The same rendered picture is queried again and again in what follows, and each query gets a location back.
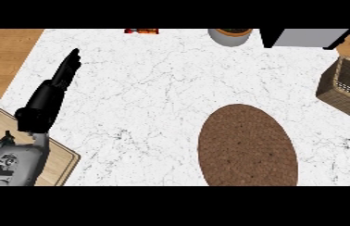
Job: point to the brown wicker basket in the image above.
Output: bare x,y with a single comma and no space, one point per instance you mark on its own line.
336,81

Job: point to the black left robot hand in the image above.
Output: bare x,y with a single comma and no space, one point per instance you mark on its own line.
45,101

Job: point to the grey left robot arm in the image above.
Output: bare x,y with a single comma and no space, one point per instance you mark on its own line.
21,161

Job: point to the pale wooden cutting board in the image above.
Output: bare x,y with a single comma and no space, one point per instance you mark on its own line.
57,165

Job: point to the grey pot with orange rim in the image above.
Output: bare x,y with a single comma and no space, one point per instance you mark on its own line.
230,36

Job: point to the brown oval woven placemat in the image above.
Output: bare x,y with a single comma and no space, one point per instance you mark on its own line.
249,146

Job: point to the red and orange packet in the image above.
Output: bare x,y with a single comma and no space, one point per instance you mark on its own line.
143,31

